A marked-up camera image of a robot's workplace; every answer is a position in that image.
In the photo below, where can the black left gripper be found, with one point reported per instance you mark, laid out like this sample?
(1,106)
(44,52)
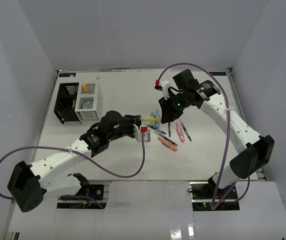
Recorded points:
(131,121)

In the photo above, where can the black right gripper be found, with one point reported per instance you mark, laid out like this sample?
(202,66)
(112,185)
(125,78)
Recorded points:
(168,114)

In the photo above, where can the yellow highlighter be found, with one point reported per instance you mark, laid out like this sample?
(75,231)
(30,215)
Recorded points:
(148,119)

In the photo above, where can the blue white tape roll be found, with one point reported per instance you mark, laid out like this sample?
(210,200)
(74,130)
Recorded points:
(88,105)

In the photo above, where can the orange capped highlighter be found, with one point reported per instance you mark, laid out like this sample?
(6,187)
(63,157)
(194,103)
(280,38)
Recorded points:
(84,88)

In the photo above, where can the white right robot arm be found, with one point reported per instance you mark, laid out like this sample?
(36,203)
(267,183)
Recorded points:
(254,150)

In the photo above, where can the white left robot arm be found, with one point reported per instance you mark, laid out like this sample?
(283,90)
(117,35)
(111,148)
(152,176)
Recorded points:
(30,184)

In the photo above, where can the green capped highlighter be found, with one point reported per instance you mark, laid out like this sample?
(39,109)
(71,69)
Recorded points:
(152,123)

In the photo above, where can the blue uncapped highlighter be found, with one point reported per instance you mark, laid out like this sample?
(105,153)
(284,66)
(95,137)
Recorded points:
(157,116)

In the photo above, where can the black gel pen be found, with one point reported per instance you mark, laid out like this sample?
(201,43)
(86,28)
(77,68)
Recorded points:
(157,130)

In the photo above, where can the purple gel pen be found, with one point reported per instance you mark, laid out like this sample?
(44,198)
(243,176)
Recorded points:
(169,129)

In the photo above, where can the pink highlighter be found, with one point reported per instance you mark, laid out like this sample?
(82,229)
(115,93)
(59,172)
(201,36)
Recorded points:
(180,133)

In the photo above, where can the blue gel pen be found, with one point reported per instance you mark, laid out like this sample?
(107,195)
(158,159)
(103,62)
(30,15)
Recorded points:
(164,137)

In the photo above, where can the green gel pen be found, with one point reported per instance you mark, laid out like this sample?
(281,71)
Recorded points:
(186,132)

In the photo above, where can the white slotted organizer box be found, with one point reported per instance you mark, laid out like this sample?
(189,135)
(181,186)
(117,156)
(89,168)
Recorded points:
(97,98)

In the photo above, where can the black slotted organizer box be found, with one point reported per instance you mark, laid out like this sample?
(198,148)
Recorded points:
(65,102)

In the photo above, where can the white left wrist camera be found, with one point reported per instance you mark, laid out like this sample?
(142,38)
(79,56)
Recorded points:
(142,134)

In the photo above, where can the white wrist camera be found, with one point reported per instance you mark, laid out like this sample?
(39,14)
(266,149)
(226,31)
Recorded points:
(142,134)
(163,85)

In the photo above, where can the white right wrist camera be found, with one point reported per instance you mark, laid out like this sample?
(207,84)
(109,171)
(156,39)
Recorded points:
(163,85)

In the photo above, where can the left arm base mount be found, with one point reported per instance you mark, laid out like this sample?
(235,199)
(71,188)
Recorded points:
(93,197)

